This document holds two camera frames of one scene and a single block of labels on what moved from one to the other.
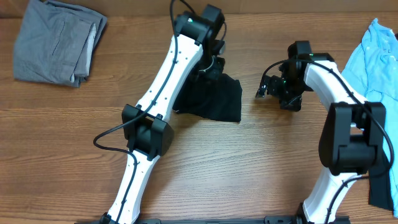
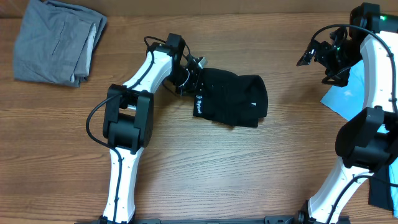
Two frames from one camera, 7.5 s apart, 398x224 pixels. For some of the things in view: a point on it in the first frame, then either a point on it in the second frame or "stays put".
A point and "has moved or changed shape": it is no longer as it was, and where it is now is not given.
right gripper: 277,87 → 321,50
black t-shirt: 219,99 has moved or changed shape
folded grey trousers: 56,43 stays put
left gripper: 216,72 → 191,88
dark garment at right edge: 380,192 stays put
